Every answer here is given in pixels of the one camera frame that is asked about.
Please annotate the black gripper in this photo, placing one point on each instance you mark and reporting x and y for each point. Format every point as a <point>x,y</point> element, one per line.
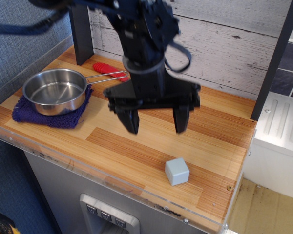
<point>152,87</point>

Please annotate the grey cube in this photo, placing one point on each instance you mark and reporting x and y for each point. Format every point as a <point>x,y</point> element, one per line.
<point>177,171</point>

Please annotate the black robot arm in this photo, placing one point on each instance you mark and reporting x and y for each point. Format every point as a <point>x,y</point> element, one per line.
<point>145,29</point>

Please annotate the clear acrylic edge guard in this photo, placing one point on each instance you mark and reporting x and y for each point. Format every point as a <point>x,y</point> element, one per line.
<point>135,165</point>

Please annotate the stainless steel pot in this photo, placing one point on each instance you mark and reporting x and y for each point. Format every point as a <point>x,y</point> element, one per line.
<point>60,91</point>

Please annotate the silver dispenser panel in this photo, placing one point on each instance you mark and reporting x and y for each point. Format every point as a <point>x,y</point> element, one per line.
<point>102,218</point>

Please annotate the white toy sink unit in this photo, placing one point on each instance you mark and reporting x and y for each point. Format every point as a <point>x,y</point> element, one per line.
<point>270,159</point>

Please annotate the purple towel cloth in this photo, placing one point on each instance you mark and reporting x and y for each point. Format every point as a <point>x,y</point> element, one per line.
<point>24,112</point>

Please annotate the yellow black object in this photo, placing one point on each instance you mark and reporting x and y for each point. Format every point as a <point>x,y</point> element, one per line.
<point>8,228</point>

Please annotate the red-handled metal fork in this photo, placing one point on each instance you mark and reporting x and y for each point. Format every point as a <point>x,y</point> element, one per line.
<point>108,69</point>

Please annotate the dark left post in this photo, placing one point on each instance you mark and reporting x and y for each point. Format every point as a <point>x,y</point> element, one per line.
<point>81,32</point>

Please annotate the dark post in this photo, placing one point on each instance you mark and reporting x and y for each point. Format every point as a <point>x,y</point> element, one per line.
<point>274,63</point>
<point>81,32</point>

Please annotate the dark right post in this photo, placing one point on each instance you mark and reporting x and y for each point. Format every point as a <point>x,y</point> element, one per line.
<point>274,63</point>

